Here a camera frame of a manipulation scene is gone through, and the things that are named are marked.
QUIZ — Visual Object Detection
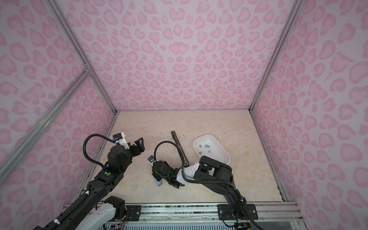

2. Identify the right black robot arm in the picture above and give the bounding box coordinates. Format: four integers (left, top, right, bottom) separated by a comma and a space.
148, 155, 247, 220

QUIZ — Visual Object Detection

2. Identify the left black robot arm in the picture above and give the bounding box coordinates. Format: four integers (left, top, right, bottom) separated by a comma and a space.
43, 133, 145, 230

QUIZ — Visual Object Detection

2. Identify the white plastic tray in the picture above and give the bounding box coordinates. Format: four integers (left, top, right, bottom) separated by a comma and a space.
193, 134, 231, 164

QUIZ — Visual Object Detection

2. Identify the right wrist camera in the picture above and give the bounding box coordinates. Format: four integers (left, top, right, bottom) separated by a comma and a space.
148, 155, 157, 167

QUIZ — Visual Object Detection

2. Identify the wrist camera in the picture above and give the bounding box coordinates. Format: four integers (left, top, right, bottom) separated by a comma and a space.
113, 132, 130, 150
148, 155, 157, 167

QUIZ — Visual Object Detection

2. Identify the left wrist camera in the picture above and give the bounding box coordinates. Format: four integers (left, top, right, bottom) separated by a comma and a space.
113, 132, 130, 150

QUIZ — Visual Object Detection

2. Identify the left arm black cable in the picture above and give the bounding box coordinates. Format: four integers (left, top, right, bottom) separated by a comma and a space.
82, 133, 116, 169

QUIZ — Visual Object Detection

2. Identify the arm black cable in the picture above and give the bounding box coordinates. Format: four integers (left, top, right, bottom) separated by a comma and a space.
153, 140, 248, 208
82, 133, 116, 169

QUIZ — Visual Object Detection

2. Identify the diagonal aluminium frame bar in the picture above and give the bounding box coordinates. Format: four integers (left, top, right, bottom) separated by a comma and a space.
1, 68, 91, 185

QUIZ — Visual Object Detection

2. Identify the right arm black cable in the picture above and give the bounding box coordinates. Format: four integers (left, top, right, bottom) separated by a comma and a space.
153, 140, 248, 208

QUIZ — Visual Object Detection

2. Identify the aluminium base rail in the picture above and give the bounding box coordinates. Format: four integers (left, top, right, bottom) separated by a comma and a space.
54, 201, 305, 230

